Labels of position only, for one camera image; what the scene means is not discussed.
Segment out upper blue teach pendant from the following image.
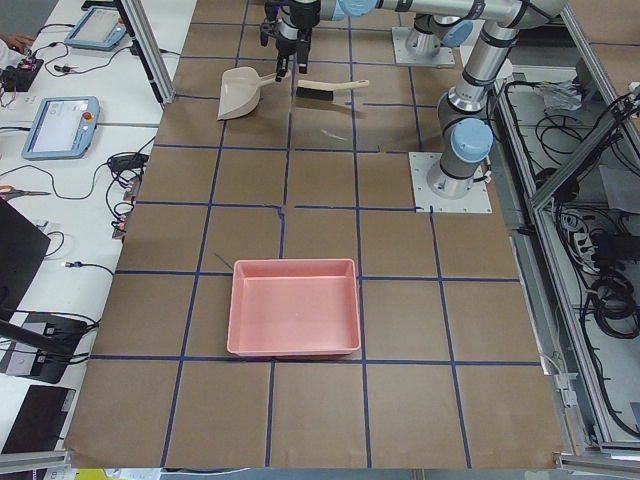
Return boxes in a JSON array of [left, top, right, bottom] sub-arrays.
[[64, 6, 127, 51]]

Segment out red handled scissors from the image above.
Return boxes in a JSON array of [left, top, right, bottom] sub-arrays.
[[0, 185, 50, 201]]

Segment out beige hand brush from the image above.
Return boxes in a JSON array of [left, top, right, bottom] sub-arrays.
[[296, 80, 370, 101]]

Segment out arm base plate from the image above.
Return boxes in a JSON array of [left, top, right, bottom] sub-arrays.
[[408, 152, 492, 215], [391, 27, 456, 68]]

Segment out beige plastic dustpan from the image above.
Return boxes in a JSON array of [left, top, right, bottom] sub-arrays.
[[217, 66, 276, 121]]

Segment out aluminium frame post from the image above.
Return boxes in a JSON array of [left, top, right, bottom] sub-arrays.
[[114, 0, 175, 106]]

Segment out lower blue teach pendant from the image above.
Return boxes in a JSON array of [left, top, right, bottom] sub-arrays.
[[22, 96, 101, 160]]

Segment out black power adapter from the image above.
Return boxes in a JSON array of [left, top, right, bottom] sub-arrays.
[[107, 153, 149, 172]]

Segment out black tablet device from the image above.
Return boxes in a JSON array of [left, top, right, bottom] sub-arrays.
[[2, 385, 76, 454]]

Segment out person in dark clothes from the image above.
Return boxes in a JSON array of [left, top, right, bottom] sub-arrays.
[[1, 33, 36, 54]]

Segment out pink plastic bin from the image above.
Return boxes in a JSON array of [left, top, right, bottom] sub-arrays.
[[226, 259, 361, 357]]

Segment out black monitor stand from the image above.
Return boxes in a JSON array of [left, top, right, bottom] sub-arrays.
[[1, 201, 89, 384]]

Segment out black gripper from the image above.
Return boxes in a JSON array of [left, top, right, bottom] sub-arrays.
[[296, 28, 313, 74], [260, 19, 296, 82]]

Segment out blue teach pendant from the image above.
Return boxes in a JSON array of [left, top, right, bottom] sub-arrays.
[[64, 6, 127, 51], [22, 96, 101, 160]]

